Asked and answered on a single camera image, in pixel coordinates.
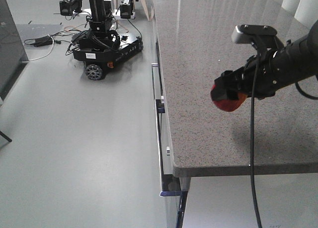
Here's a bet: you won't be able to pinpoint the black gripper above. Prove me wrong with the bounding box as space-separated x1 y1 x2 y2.
211 49 288 101

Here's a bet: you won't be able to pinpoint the red yellow apple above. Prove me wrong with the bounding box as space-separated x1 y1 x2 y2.
210 84 247 112

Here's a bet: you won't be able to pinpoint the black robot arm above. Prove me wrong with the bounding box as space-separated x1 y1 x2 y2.
211 23 318 101

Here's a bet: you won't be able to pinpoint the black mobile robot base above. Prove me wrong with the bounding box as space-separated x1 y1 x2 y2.
60 0 143 80

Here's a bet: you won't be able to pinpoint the white vertical blinds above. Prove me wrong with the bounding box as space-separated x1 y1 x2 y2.
275 0 318 28

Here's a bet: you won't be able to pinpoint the black power adapter on floor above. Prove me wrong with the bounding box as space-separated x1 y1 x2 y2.
24 36 61 47

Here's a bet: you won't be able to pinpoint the black camera cable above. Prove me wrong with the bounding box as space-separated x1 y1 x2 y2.
249 53 263 228

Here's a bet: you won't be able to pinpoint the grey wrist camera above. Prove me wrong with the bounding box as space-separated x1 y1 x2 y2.
231 24 284 50

